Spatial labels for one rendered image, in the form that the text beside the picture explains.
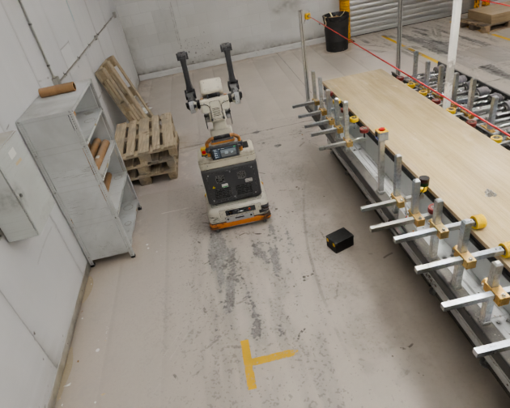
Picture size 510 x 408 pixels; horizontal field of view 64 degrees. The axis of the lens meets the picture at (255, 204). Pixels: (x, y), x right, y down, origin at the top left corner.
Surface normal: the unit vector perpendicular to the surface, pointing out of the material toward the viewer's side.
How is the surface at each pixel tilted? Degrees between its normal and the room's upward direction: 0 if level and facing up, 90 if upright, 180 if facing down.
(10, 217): 90
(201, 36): 90
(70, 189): 90
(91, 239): 90
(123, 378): 0
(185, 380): 0
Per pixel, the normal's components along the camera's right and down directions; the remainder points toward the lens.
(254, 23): 0.16, 0.54
